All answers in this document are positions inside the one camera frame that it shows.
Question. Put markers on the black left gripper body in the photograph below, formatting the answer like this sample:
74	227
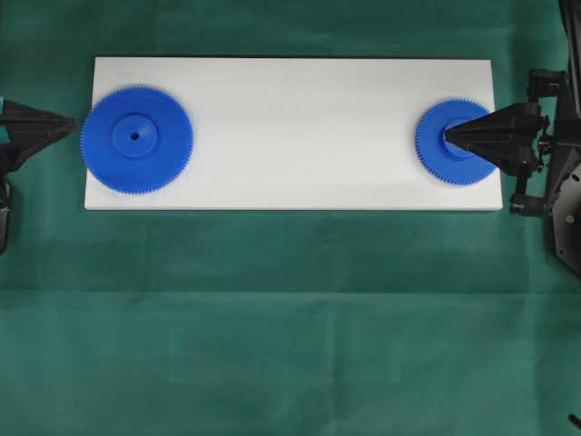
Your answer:
7	197

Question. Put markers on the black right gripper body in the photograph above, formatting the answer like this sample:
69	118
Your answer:
553	138

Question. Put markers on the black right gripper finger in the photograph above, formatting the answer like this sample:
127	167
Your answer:
514	119
510	153

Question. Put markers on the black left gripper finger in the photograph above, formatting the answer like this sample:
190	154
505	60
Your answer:
18	147
14	114

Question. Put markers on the small blue plastic gear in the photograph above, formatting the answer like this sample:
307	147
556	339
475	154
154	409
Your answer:
446	161

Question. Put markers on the large blue plastic gear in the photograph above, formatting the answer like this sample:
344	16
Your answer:
136	140

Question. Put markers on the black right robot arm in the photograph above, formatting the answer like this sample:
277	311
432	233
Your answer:
565	217

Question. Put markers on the green table cloth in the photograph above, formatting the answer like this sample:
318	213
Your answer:
191	323

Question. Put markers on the white rectangular board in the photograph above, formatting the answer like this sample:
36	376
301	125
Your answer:
302	133

